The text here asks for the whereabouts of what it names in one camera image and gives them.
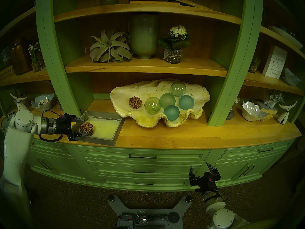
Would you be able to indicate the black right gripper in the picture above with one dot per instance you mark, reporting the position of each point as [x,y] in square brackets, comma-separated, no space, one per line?
[205,180]

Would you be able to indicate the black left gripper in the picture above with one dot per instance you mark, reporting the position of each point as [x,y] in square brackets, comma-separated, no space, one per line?
[63,124]

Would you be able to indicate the brown wicker ball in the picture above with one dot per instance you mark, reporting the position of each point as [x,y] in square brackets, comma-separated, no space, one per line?
[135,102]
[86,129]

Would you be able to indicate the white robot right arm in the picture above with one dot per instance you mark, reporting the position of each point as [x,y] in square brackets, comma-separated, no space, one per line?
[221,219]

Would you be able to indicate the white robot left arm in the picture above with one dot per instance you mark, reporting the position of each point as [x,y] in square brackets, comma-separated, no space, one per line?
[14,147]

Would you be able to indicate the white bowl with seashells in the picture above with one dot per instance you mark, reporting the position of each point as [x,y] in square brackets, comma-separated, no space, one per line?
[43,102]

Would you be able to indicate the giant clam shell bowl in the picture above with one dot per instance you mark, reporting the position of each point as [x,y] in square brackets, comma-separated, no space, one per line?
[124,99]

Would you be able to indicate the white shell-shaped bowl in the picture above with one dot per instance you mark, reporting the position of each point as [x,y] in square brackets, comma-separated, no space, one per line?
[252,111]

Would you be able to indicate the pale blue wavy bowl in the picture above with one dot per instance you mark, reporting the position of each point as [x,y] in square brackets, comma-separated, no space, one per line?
[292,78]

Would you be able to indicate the grey metal tray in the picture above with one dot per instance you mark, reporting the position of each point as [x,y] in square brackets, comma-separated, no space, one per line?
[107,129]

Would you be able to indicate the small bird figurine on stone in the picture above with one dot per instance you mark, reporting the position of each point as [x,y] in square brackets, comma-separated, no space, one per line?
[230,114]

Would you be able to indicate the white whale tail figurine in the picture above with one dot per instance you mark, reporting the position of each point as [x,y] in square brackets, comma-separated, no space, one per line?
[20,102]
[284,115]

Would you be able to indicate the frosted blue glass ball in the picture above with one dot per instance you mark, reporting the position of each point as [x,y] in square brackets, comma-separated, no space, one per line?
[186,102]
[171,112]

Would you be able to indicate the black power strip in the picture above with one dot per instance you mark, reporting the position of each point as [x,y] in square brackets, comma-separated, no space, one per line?
[155,217]

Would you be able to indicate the clear green glass ball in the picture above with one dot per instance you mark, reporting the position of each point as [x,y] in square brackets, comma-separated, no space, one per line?
[152,105]

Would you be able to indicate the small flowers in glass vase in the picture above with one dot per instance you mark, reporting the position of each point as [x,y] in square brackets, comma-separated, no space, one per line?
[36,62]

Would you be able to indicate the frosted green glass ball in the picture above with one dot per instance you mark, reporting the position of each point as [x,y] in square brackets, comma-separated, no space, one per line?
[167,99]

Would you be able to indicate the grey-green air plant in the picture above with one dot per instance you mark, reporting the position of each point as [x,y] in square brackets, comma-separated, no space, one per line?
[109,48]

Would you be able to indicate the clear pale glass ball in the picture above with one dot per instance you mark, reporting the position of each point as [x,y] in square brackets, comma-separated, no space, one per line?
[178,89]

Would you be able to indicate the tan old book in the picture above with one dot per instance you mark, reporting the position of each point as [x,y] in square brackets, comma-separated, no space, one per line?
[270,115]

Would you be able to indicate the brown glass jar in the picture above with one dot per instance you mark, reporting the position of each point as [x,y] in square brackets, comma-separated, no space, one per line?
[21,59]

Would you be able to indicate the grey-cover old book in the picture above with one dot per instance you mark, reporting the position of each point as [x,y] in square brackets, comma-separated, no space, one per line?
[266,106]

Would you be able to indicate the tall green ceramic vase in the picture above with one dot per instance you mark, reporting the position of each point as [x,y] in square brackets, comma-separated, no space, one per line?
[143,36]

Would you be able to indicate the green wooden bookcase cabinet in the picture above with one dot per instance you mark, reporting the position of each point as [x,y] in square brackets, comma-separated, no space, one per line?
[238,64]

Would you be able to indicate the small dark potted plant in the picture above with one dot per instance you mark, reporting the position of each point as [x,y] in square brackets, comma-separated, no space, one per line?
[253,66]

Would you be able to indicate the white flowers in glass pot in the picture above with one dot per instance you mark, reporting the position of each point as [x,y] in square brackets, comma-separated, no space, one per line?
[175,41]

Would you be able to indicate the dark green sphere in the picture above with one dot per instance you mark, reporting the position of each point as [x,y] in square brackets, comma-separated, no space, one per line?
[109,0]

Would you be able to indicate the white beach quote sign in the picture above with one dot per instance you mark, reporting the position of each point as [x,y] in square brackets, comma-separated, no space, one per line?
[275,62]

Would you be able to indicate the large white platter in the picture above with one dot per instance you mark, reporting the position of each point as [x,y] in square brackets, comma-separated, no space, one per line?
[286,36]

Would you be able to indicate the leaning old book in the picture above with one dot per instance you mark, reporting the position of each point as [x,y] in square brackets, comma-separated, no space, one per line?
[190,2]

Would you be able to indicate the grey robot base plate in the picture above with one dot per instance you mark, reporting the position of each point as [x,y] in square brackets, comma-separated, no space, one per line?
[119,205]

